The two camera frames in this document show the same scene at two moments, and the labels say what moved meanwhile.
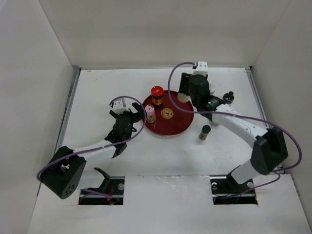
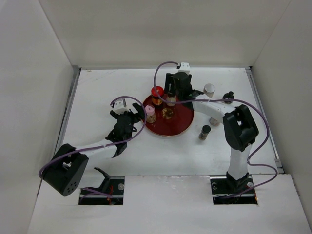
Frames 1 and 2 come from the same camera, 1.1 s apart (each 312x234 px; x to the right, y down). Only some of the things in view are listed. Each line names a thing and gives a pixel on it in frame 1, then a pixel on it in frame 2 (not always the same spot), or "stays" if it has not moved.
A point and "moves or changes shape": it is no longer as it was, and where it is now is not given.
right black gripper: [185, 80] to [169, 79]
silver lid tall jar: [212, 88] stays
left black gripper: [136, 117] stays
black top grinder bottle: [183, 98] moves or changes shape
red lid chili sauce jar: [157, 95] stays
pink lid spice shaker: [151, 115] stays
